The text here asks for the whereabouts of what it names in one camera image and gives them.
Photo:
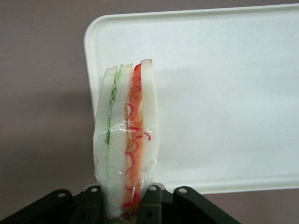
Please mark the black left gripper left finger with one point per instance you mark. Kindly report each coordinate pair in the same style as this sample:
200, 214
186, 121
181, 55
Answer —
58, 207

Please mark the triangle sandwich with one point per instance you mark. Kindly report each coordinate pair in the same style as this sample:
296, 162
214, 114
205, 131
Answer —
121, 140

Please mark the beige rectangular plastic tray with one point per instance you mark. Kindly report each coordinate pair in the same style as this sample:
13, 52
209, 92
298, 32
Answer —
222, 93

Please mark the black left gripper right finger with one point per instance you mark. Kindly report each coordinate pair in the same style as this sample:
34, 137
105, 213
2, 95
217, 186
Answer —
191, 207

